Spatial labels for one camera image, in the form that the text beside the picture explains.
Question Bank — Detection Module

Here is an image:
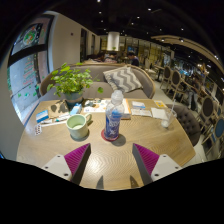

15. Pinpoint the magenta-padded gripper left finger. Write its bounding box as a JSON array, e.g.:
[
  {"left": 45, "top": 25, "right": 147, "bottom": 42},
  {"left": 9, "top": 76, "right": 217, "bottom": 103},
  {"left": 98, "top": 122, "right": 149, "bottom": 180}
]
[{"left": 41, "top": 142, "right": 92, "bottom": 186}]

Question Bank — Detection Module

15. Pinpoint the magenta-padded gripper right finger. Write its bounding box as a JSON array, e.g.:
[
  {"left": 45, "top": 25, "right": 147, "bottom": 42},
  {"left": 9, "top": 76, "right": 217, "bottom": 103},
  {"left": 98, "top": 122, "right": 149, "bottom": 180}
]
[{"left": 131, "top": 142, "right": 183, "bottom": 186}]

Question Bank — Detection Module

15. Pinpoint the clear blue-labelled drink bottle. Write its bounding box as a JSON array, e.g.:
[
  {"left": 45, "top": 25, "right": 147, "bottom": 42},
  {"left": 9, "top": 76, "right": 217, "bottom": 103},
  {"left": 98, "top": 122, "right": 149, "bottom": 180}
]
[{"left": 103, "top": 89, "right": 125, "bottom": 141}]

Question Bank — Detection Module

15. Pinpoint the pale green mug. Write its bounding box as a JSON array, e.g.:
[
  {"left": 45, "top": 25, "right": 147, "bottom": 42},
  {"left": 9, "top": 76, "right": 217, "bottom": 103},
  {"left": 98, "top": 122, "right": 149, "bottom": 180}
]
[{"left": 65, "top": 112, "right": 93, "bottom": 140}]

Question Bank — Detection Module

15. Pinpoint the flat round red coaster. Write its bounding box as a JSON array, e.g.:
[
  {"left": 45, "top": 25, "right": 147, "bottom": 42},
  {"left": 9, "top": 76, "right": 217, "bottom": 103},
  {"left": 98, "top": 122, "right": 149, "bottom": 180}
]
[{"left": 100, "top": 128, "right": 121, "bottom": 143}]

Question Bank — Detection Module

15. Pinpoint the white tube with green end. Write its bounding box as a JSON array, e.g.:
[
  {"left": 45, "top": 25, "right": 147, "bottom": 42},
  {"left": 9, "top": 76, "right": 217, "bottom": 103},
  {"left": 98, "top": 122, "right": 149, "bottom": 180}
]
[{"left": 41, "top": 114, "right": 71, "bottom": 127}]

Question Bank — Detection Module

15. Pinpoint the clear plastic cup with straw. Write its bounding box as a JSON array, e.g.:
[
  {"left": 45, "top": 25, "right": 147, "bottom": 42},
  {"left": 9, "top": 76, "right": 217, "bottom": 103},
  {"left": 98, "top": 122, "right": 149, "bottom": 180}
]
[{"left": 160, "top": 99, "right": 178, "bottom": 129}]

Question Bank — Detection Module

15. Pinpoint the pill blister pack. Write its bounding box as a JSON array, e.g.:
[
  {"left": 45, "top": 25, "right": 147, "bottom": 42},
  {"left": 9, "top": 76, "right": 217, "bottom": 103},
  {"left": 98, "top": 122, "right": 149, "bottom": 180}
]
[{"left": 34, "top": 123, "right": 44, "bottom": 136}]

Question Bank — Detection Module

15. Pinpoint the white paper napkin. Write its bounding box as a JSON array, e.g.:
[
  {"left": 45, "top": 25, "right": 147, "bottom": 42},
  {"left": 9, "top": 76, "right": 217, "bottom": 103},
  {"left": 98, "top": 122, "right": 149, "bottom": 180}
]
[{"left": 150, "top": 107, "right": 168, "bottom": 120}]

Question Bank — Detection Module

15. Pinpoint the white printed card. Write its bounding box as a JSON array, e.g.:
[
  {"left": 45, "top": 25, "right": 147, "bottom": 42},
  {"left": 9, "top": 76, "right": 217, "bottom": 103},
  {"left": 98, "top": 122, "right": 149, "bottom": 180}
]
[{"left": 130, "top": 108, "right": 153, "bottom": 118}]

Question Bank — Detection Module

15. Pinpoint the light blue small carton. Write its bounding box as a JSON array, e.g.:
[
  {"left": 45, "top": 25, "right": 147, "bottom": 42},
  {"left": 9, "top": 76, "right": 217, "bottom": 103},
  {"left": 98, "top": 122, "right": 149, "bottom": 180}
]
[{"left": 69, "top": 103, "right": 83, "bottom": 117}]

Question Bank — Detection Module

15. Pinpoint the grey tufted armchair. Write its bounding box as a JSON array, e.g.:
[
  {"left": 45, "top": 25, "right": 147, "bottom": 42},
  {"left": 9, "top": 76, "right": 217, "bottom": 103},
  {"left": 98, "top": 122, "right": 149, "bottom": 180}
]
[{"left": 165, "top": 103, "right": 203, "bottom": 147}]

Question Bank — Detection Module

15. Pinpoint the white cardboard box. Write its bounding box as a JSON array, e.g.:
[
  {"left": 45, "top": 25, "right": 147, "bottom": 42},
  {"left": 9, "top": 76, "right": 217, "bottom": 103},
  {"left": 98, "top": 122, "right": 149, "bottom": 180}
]
[{"left": 120, "top": 98, "right": 132, "bottom": 120}]

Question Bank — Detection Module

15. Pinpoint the brown paper bag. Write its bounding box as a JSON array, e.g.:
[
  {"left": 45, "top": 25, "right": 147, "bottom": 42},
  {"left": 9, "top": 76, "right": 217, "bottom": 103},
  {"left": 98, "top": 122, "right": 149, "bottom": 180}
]
[{"left": 48, "top": 99, "right": 70, "bottom": 119}]

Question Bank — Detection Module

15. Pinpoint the blue and white small box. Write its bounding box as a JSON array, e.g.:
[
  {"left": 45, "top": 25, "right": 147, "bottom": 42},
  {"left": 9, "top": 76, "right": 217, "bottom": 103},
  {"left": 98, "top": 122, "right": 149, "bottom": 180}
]
[{"left": 35, "top": 109, "right": 50, "bottom": 124}]

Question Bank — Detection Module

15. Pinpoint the blue and white flat pack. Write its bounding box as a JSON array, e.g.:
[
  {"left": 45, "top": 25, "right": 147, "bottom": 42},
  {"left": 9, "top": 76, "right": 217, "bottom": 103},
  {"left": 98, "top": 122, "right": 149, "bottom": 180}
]
[{"left": 131, "top": 100, "right": 147, "bottom": 110}]

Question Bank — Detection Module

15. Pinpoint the yellow square card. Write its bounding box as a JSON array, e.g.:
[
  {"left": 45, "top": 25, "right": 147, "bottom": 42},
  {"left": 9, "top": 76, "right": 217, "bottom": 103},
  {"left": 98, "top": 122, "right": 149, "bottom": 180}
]
[{"left": 153, "top": 99, "right": 168, "bottom": 109}]

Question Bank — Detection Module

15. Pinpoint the printed menu sheet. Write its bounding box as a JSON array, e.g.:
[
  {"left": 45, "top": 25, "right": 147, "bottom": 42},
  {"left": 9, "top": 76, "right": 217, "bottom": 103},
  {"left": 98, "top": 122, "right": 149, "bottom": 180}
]
[{"left": 81, "top": 98, "right": 111, "bottom": 114}]

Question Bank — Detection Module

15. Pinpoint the group of round-backed chairs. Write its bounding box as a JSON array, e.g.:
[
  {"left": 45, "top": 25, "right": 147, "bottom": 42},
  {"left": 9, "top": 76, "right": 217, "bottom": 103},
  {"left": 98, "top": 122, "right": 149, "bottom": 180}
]
[{"left": 159, "top": 64, "right": 224, "bottom": 158}]

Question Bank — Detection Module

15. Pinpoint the green potted plant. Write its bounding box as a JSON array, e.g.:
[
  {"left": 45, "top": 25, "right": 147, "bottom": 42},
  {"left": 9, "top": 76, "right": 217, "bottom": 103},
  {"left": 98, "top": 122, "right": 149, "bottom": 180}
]
[{"left": 46, "top": 62, "right": 104, "bottom": 108}]

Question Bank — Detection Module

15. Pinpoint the grey chevron cushion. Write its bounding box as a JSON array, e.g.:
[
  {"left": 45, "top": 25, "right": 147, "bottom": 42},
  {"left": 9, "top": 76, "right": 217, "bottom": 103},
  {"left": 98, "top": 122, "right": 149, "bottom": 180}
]
[{"left": 102, "top": 64, "right": 144, "bottom": 94}]

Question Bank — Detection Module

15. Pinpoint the grey curved sofa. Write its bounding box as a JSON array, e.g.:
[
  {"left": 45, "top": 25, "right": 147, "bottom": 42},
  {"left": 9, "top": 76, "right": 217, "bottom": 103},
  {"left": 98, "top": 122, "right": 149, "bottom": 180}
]
[{"left": 39, "top": 62, "right": 156, "bottom": 103}]

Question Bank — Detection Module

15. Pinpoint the window with festive decals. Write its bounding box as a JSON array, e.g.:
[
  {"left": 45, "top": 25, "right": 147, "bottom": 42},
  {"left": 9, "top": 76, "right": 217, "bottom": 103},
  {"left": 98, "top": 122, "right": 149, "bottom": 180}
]
[{"left": 7, "top": 14, "right": 54, "bottom": 124}]

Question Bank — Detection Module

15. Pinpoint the person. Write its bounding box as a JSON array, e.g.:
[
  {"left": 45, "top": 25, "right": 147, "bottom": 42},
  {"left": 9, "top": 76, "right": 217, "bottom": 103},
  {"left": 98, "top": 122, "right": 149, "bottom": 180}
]
[
  {"left": 127, "top": 50, "right": 140, "bottom": 67},
  {"left": 104, "top": 52, "right": 118, "bottom": 64},
  {"left": 94, "top": 50, "right": 106, "bottom": 63}
]

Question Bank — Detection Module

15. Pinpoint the white cylindrical column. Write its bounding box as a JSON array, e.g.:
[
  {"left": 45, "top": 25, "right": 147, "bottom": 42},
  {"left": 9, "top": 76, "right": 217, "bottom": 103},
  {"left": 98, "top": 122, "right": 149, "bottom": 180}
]
[{"left": 106, "top": 31, "right": 121, "bottom": 52}]

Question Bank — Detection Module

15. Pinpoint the group of ceiling spotlights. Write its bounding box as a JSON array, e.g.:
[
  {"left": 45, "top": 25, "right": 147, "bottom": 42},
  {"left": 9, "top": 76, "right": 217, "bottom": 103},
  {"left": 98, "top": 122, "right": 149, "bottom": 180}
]
[{"left": 94, "top": 0, "right": 209, "bottom": 61}]

